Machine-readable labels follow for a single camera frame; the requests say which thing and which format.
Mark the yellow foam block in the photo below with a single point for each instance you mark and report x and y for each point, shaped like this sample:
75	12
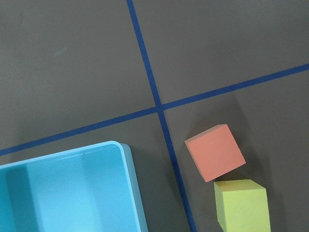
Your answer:
242	206

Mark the blue plastic tray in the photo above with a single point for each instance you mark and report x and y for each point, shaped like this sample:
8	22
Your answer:
88	189

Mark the orange foam block left side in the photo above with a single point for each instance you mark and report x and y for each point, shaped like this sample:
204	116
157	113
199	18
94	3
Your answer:
215	152

